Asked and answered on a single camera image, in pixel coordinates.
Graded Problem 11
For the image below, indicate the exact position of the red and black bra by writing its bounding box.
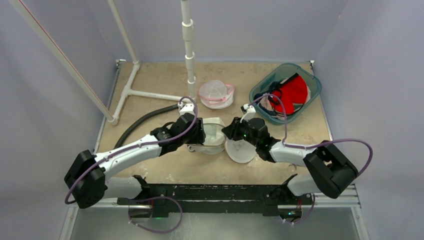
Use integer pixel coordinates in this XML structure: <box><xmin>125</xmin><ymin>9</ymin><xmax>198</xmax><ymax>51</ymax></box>
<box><xmin>264</xmin><ymin>72</ymin><xmax>311</xmax><ymax>116</ymax></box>

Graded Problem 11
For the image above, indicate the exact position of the pink-trimmed mesh laundry bag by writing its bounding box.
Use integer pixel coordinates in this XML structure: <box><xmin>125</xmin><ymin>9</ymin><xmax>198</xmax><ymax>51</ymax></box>
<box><xmin>198</xmin><ymin>79</ymin><xmax>235</xmax><ymax>110</ymax></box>

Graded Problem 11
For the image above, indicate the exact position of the teal plastic bin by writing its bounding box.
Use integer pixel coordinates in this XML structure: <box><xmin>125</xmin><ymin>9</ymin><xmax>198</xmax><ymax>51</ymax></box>
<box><xmin>249</xmin><ymin>63</ymin><xmax>322</xmax><ymax>126</ymax></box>

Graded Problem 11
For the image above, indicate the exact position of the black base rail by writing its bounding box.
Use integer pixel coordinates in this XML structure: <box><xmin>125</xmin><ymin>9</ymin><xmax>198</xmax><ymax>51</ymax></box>
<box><xmin>117</xmin><ymin>183</ymin><xmax>302</xmax><ymax>219</ymax></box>

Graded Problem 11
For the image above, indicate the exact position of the white PVC pipe frame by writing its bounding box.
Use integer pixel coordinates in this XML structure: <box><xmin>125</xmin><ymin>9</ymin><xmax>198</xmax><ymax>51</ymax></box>
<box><xmin>9</xmin><ymin>0</ymin><xmax>197</xmax><ymax>125</ymax></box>

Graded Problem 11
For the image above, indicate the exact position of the black foam hose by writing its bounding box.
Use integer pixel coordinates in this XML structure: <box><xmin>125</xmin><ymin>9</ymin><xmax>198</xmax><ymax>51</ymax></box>
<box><xmin>113</xmin><ymin>103</ymin><xmax>180</xmax><ymax>150</ymax></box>

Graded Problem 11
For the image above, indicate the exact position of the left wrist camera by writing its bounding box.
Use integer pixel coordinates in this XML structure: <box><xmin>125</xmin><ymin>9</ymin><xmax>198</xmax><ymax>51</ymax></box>
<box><xmin>177</xmin><ymin>102</ymin><xmax>195</xmax><ymax>116</ymax></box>

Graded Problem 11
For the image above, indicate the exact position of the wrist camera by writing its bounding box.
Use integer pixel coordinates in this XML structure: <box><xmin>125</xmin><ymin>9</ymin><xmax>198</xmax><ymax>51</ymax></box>
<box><xmin>177</xmin><ymin>102</ymin><xmax>195</xmax><ymax>116</ymax></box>
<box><xmin>240</xmin><ymin>103</ymin><xmax>256</xmax><ymax>123</ymax></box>

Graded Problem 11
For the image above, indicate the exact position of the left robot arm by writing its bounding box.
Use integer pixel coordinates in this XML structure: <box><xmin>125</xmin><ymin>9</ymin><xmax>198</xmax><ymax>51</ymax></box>
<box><xmin>64</xmin><ymin>113</ymin><xmax>206</xmax><ymax>209</ymax></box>

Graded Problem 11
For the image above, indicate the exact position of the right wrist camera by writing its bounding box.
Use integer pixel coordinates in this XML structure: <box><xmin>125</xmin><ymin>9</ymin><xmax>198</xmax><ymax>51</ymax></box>
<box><xmin>240</xmin><ymin>103</ymin><xmax>256</xmax><ymax>123</ymax></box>

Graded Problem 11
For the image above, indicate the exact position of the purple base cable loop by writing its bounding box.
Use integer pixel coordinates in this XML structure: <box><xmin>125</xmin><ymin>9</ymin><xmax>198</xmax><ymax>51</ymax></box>
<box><xmin>127</xmin><ymin>196</ymin><xmax>184</xmax><ymax>234</ymax></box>

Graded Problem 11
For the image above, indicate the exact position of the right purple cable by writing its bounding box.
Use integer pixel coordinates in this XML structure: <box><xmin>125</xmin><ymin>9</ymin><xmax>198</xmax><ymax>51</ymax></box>
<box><xmin>248</xmin><ymin>93</ymin><xmax>374</xmax><ymax>178</ymax></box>

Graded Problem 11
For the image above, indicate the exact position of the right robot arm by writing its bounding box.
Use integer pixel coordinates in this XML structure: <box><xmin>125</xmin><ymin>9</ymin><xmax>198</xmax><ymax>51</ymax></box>
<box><xmin>222</xmin><ymin>117</ymin><xmax>359</xmax><ymax>204</ymax></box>

